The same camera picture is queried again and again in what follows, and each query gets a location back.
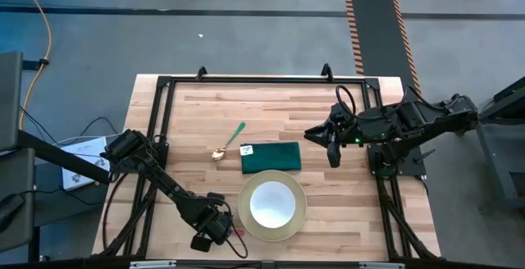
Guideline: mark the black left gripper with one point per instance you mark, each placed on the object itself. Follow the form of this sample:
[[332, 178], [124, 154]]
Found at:
[[213, 224]]

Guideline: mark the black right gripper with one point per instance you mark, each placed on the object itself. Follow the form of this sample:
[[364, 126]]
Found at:
[[334, 154]]

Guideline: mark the white ceramic bowl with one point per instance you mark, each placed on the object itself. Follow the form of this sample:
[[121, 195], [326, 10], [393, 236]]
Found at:
[[272, 204]]

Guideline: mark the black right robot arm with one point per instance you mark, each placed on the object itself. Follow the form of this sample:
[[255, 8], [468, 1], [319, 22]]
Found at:
[[430, 115]]

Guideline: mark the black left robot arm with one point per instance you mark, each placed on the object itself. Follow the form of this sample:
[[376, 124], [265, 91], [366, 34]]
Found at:
[[164, 181]]

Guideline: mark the beige round plate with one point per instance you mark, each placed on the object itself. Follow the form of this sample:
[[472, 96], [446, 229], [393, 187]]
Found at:
[[244, 207]]

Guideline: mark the green folded cloth napkin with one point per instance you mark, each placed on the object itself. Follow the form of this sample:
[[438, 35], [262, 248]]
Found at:
[[275, 157]]

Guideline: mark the white paper label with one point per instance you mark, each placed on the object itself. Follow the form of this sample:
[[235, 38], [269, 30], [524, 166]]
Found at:
[[246, 150]]

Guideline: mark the black orange-edged floor mat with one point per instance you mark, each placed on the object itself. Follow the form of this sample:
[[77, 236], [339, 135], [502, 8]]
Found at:
[[379, 35]]

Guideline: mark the white printed box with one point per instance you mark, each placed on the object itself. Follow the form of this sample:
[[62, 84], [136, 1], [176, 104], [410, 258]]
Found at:
[[84, 158]]

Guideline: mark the dark metal stand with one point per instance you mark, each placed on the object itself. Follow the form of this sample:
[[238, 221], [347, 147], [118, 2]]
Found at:
[[504, 138]]

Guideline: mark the black slanted beam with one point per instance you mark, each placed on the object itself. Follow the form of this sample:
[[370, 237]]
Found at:
[[61, 154]]

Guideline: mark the black floor tape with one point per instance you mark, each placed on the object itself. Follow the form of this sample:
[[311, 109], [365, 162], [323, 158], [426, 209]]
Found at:
[[164, 12]]

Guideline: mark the dark grey flat panel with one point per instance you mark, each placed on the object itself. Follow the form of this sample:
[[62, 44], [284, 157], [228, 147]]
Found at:
[[16, 199], [10, 97]]

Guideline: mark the black frame hook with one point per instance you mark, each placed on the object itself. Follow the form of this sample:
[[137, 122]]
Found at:
[[201, 73], [327, 71]]

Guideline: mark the black aluminium table frame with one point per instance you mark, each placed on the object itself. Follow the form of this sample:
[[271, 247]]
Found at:
[[266, 80]]

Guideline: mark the silver frame bracket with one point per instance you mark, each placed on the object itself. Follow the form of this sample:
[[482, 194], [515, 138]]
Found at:
[[381, 265], [152, 265]]

